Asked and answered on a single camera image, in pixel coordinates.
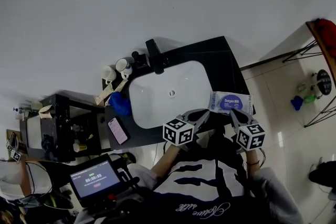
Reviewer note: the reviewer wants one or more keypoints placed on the black sink counter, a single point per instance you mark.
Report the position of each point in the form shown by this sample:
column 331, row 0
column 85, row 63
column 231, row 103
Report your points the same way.
column 223, row 65

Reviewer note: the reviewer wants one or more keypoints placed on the wooden table with metal legs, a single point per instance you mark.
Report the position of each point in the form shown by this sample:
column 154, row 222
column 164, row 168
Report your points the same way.
column 321, row 42

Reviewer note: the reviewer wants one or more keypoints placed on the blue cloth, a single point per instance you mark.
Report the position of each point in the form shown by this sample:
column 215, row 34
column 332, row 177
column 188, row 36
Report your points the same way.
column 120, row 105

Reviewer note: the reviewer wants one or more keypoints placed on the person's left forearm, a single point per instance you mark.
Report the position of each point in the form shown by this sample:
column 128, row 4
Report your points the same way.
column 166, row 158

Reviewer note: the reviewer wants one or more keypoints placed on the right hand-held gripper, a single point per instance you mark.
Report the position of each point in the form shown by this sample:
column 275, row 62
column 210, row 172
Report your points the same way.
column 250, row 137

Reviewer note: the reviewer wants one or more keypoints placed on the black shelf unit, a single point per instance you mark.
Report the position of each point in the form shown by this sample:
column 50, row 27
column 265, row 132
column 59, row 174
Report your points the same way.
column 60, row 123

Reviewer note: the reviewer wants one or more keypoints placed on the smartphone with pink screen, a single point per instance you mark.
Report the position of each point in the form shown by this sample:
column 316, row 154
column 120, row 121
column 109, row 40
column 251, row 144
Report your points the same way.
column 118, row 130

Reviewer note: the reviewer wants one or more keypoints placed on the black shoe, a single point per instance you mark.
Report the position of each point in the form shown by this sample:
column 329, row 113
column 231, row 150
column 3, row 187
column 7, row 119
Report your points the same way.
column 324, row 177

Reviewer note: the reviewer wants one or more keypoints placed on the black wrist band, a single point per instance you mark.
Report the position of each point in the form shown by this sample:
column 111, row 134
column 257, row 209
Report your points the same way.
column 253, row 163

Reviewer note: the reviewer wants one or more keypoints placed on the white mug with blue print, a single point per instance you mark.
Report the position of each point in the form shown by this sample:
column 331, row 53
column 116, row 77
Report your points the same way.
column 123, row 65

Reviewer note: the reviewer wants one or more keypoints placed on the plain white mug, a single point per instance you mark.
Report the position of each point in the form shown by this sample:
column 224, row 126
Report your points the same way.
column 108, row 73

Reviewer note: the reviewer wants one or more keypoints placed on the small blue object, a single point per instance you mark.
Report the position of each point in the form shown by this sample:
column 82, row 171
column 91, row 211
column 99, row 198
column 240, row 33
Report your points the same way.
column 297, row 103

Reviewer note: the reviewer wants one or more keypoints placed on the yellow cup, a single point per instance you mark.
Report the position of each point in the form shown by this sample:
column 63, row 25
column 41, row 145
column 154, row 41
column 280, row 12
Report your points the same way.
column 80, row 147

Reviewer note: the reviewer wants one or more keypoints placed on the person's black and white shirt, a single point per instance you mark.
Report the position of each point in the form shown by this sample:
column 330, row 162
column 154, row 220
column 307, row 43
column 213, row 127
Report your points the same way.
column 210, row 186

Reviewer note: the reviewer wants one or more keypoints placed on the white wet wipes pack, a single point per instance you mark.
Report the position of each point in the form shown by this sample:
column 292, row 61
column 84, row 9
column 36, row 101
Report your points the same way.
column 218, row 103

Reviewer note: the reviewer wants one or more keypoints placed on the metal sink drain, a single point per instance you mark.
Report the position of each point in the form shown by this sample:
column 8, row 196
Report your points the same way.
column 172, row 93

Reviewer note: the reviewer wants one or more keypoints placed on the white sink basin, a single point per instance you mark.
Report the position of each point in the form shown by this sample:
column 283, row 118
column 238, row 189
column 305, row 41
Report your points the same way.
column 157, row 89

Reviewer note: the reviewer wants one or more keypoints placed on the small green object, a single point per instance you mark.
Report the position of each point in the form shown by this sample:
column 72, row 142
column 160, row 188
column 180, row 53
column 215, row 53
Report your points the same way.
column 310, row 99

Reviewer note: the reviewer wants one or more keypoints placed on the black round stool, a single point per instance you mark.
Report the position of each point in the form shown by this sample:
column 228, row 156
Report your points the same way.
column 324, row 81

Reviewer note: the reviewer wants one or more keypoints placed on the black tablet with timer screen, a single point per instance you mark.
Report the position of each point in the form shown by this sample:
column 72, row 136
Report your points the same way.
column 94, row 181

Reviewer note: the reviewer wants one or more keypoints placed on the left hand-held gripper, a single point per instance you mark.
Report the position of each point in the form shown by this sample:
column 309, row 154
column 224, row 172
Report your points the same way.
column 178, row 133

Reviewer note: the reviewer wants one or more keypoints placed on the black faucet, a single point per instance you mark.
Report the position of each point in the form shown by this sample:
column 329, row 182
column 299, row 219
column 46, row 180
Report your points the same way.
column 156, row 57

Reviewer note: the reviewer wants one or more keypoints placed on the black square holder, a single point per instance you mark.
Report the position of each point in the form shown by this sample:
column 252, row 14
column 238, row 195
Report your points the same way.
column 141, row 60

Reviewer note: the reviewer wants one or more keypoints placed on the red cloth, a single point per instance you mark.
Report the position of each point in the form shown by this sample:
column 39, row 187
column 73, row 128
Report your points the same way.
column 326, row 34

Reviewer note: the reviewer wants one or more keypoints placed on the person's right forearm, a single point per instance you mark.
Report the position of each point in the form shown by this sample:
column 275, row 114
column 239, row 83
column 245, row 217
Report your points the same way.
column 253, row 162

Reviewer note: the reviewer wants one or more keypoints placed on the white box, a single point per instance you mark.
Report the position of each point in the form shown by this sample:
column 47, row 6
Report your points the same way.
column 34, row 132

